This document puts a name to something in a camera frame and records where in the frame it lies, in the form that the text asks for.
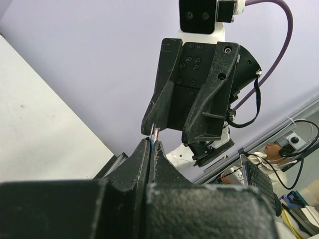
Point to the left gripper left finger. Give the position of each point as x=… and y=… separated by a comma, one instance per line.
x=106, y=208

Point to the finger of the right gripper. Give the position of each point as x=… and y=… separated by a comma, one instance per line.
x=158, y=109
x=206, y=118

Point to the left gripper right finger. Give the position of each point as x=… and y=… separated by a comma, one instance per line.
x=178, y=209

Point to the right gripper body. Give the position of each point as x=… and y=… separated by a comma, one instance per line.
x=187, y=84

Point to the silver key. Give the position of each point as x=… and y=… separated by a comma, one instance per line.
x=155, y=131

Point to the blue key tag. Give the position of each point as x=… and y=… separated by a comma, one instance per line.
x=152, y=141

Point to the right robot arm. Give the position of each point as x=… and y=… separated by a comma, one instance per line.
x=247, y=71

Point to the black keyboard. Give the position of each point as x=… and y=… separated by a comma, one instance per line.
x=253, y=176

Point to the seated person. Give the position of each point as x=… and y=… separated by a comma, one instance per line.
x=269, y=162

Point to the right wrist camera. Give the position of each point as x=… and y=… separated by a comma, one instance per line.
x=203, y=21

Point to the aluminium frame post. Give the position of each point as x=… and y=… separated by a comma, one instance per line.
x=278, y=132

